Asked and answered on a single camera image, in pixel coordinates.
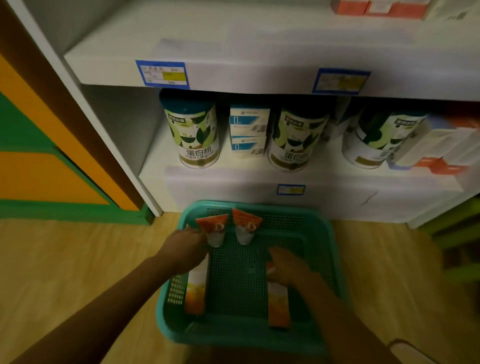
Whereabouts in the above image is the person's left hand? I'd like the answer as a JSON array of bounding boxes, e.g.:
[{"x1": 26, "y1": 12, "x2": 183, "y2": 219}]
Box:
[{"x1": 157, "y1": 226, "x2": 209, "y2": 277}]

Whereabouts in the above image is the person's right hand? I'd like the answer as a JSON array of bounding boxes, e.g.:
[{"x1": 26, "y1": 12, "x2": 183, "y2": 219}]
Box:
[{"x1": 267, "y1": 247, "x2": 320, "y2": 290}]

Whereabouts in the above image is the orange white carton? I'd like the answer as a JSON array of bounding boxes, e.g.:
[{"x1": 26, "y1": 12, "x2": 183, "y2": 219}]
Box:
[
  {"x1": 265, "y1": 261, "x2": 292, "y2": 329},
  {"x1": 184, "y1": 255, "x2": 209, "y2": 315}
]

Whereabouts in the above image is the person's left forearm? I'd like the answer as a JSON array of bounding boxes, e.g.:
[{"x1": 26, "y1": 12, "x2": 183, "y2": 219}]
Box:
[{"x1": 10, "y1": 248, "x2": 177, "y2": 364}]

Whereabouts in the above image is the person's right forearm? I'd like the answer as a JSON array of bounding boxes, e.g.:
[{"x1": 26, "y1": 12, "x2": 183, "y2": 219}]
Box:
[{"x1": 296, "y1": 275, "x2": 401, "y2": 364}]

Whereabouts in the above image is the orange white tube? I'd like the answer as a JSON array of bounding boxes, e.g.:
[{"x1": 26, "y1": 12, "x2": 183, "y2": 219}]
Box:
[
  {"x1": 196, "y1": 214, "x2": 229, "y2": 248},
  {"x1": 232, "y1": 208, "x2": 263, "y2": 246}
]

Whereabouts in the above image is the teal plastic basket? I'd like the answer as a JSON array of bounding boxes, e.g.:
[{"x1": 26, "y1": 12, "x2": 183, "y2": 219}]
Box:
[{"x1": 156, "y1": 200, "x2": 347, "y2": 356}]

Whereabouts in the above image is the small blue shelf label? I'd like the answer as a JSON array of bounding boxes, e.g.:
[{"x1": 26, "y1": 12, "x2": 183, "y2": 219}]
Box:
[{"x1": 277, "y1": 183, "x2": 306, "y2": 196}]

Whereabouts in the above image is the blue white small box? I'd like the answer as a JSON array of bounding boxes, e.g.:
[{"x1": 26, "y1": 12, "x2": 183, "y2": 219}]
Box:
[
  {"x1": 229, "y1": 106, "x2": 271, "y2": 137},
  {"x1": 230, "y1": 134, "x2": 268, "y2": 159}
]

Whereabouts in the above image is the green leaf print can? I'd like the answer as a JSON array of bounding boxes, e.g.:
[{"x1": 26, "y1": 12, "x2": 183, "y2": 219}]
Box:
[
  {"x1": 160, "y1": 89, "x2": 221, "y2": 169},
  {"x1": 341, "y1": 108, "x2": 429, "y2": 170},
  {"x1": 267, "y1": 106, "x2": 331, "y2": 173}
]

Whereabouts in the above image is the white shoe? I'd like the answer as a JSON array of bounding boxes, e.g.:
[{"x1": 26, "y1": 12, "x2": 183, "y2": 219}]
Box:
[{"x1": 387, "y1": 339, "x2": 440, "y2": 364}]

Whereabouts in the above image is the blue yellow shelf label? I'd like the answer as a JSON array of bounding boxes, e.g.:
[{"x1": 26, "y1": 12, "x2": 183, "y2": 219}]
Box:
[
  {"x1": 135, "y1": 59, "x2": 190, "y2": 90},
  {"x1": 312, "y1": 68, "x2": 371, "y2": 95}
]

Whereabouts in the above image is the orange green cabinet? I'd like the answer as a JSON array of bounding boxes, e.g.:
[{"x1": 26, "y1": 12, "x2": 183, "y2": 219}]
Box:
[{"x1": 0, "y1": 53, "x2": 155, "y2": 226}]

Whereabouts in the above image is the green stool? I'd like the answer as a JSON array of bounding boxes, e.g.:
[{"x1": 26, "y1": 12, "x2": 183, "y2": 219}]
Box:
[{"x1": 417, "y1": 196, "x2": 480, "y2": 286}]

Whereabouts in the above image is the white shelf unit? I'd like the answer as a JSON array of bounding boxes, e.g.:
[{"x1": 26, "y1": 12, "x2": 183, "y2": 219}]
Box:
[{"x1": 7, "y1": 0, "x2": 480, "y2": 229}]

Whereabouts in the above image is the white box with orange edge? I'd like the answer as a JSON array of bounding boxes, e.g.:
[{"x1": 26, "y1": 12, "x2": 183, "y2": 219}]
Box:
[{"x1": 414, "y1": 117, "x2": 480, "y2": 176}]

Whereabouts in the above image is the orange pink box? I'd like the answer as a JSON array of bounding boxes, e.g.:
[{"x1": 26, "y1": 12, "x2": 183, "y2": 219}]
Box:
[
  {"x1": 367, "y1": 0, "x2": 431, "y2": 19},
  {"x1": 331, "y1": 0, "x2": 371, "y2": 16}
]

